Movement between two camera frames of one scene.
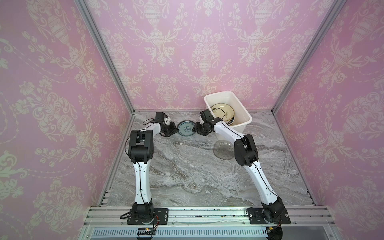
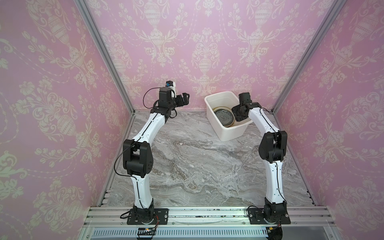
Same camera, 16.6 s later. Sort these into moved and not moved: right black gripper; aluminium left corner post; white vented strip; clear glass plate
Moved: clear glass plate; right black gripper
Not moved: white vented strip; aluminium left corner post
